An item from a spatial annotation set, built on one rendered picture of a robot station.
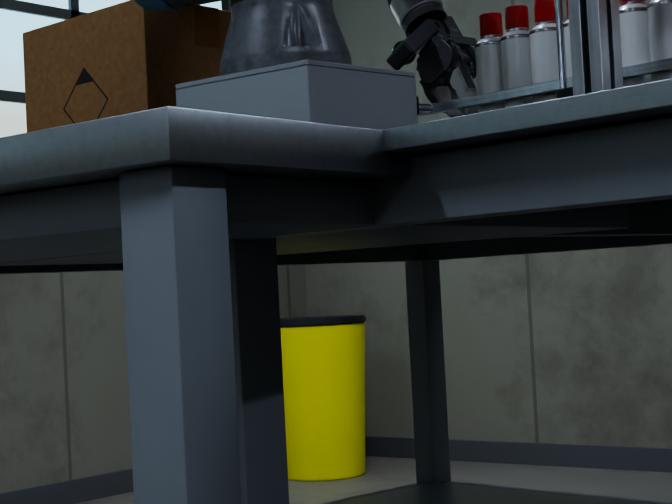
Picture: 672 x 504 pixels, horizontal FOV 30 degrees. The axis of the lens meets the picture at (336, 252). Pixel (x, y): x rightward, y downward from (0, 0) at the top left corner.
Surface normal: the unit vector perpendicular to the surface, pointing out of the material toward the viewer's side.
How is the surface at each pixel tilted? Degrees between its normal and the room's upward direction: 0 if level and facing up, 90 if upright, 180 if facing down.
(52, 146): 90
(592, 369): 90
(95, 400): 90
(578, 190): 90
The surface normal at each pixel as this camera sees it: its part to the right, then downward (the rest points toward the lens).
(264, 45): -0.29, -0.29
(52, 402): 0.78, -0.06
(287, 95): -0.62, 0.01
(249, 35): -0.49, -0.27
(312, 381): -0.14, 0.03
